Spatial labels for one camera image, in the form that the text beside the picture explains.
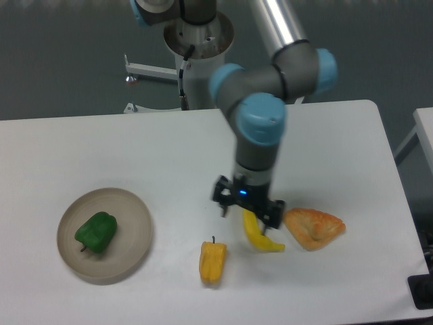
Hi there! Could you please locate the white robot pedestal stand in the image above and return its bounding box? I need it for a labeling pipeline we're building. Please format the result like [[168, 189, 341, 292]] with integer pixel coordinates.
[[122, 9, 307, 114]]

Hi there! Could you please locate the beige round plate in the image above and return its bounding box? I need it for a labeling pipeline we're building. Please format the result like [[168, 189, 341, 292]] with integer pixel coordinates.
[[57, 188, 153, 285]]

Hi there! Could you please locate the yellow bell pepper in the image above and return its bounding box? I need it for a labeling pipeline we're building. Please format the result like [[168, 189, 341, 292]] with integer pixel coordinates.
[[199, 236, 227, 284]]

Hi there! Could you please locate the black device at table edge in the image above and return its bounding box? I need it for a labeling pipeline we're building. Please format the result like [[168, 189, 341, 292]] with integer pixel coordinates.
[[407, 274, 432, 310]]

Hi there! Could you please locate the yellow banana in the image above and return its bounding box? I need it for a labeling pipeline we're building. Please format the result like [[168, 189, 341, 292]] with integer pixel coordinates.
[[242, 209, 286, 253]]

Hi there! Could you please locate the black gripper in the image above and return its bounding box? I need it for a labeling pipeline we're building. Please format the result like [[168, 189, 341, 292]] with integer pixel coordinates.
[[212, 163, 285, 236]]

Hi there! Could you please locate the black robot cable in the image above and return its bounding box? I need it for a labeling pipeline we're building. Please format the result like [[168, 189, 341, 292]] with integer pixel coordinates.
[[179, 43, 196, 110]]

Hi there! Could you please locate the orange triangular pastry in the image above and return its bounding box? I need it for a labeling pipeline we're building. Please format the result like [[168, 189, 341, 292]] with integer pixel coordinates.
[[283, 208, 346, 251]]

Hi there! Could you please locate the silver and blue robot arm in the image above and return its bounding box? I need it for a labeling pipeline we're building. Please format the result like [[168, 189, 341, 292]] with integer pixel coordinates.
[[125, 1, 338, 229]]

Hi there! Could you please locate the white side table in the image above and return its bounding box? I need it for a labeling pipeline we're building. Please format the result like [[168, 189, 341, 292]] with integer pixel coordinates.
[[393, 108, 432, 170]]

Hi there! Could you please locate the green bell pepper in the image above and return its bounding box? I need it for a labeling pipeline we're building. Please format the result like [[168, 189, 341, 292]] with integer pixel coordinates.
[[74, 211, 117, 254]]

